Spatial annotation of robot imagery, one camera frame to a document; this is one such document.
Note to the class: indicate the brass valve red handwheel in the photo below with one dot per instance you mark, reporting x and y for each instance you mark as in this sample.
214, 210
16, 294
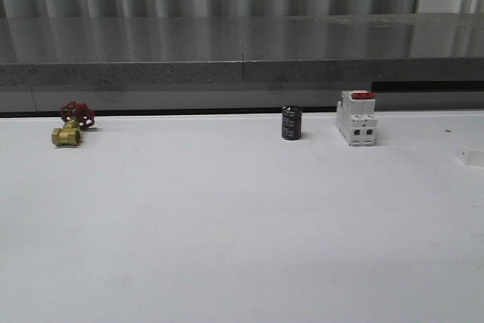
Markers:
76, 117

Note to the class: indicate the white circuit breaker red switch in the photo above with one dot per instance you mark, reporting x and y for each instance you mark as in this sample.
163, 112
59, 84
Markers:
355, 117

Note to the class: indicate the white half pipe clamp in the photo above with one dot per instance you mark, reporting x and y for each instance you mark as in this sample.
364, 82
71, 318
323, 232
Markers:
472, 157

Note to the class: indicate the grey stone counter ledge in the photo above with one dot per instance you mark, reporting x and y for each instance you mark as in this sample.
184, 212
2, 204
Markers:
157, 64

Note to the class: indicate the black cylindrical capacitor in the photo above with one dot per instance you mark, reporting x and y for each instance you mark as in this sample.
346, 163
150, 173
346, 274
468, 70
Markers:
291, 127

